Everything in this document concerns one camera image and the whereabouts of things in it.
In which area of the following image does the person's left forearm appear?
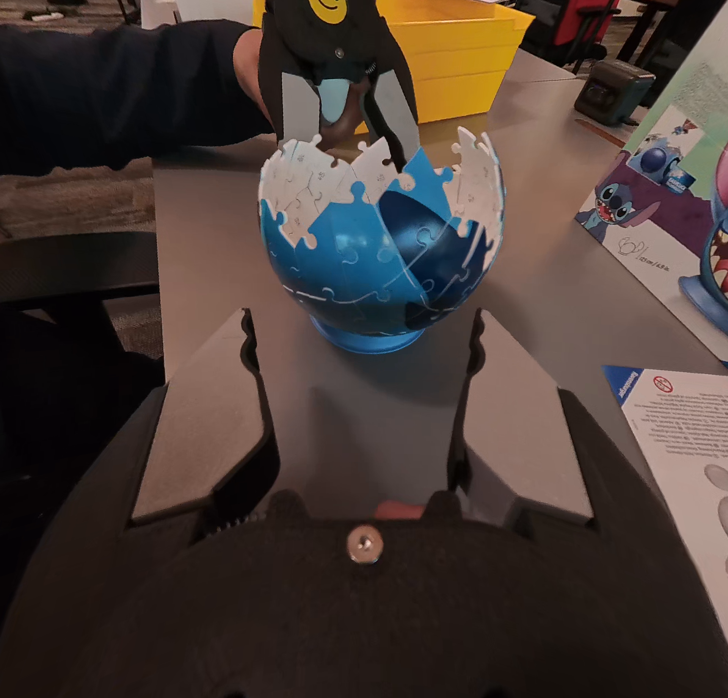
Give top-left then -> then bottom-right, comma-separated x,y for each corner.
0,20 -> 274,177

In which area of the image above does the white instruction sheet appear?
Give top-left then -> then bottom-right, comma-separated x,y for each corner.
602,364 -> 728,625

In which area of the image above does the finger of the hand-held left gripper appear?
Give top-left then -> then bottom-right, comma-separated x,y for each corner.
362,75 -> 422,169
281,72 -> 325,149

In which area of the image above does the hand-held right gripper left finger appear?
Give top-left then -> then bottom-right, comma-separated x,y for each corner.
131,307 -> 282,527

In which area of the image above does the blue puzzle ball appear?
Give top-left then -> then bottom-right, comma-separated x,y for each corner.
259,125 -> 506,335

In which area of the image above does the blue plastic ball stand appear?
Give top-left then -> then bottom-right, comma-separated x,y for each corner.
310,311 -> 426,355

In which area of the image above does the small dark device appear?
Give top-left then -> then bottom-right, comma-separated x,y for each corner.
574,60 -> 659,128

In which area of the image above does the cardboard puzzle box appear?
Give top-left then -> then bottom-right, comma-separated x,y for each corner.
574,0 -> 728,369

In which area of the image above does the yellow plastic bin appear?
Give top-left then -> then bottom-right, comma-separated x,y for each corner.
253,0 -> 535,137

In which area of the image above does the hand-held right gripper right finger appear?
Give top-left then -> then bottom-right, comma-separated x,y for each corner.
446,307 -> 596,521

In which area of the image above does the person's left hand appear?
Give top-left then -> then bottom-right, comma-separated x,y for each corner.
232,26 -> 274,120

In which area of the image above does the red black office chair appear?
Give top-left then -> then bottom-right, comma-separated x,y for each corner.
520,0 -> 633,75

